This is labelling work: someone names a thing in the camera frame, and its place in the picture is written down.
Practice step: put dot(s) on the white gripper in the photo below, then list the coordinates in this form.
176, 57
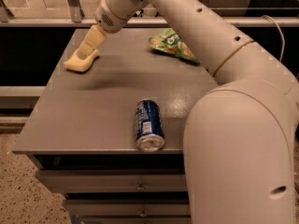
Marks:
106, 19

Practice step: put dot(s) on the yellow sponge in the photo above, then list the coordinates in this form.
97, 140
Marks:
75, 63

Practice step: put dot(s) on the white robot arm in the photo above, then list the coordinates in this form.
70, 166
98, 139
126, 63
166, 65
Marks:
239, 137

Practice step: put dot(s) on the green snack bag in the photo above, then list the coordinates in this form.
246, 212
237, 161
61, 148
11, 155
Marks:
168, 41

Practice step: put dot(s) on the grey drawer cabinet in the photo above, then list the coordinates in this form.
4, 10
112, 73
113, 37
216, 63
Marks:
87, 122

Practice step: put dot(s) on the blue soda can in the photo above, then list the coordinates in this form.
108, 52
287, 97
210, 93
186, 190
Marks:
149, 133

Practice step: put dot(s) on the top grey drawer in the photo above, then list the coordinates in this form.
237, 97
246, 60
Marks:
116, 181

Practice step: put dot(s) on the grey drawer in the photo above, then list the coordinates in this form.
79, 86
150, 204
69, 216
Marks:
116, 181
126, 208

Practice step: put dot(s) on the metal railing frame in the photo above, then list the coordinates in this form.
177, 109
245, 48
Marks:
80, 13

